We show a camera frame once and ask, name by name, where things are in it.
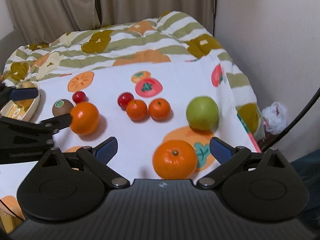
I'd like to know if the large orange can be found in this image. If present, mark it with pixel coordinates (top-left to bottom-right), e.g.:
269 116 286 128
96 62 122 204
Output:
152 140 198 179
69 102 100 135

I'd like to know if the red cherry tomato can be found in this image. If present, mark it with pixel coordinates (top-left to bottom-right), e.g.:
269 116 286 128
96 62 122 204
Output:
117 92 134 111
72 91 87 104

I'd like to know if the small mandarin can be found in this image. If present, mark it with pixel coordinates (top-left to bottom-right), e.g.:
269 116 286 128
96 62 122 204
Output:
148 98 171 121
126 99 148 121

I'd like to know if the green apple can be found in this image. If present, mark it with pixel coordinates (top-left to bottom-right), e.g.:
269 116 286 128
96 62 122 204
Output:
186 96 219 131

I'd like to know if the cream bowl with bear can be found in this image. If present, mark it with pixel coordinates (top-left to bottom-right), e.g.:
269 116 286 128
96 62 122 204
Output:
1 81 40 121

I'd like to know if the brown kiwi with sticker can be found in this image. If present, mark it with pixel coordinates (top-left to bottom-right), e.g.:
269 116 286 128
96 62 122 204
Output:
52 99 74 116

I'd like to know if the white plastic bag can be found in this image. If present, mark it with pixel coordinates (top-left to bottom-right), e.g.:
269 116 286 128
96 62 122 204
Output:
262 101 287 135

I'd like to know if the beige curtain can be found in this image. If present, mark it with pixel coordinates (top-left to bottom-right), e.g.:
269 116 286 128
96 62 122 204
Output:
5 0 216 44

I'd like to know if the white fruit-print cloth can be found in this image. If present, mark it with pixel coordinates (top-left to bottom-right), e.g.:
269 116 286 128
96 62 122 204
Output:
0 55 262 230

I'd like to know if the green striped floral quilt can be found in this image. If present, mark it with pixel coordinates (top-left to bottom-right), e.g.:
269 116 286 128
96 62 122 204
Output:
2 11 265 140

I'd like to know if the black cable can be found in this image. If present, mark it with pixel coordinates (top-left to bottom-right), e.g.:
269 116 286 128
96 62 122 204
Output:
261 87 320 153

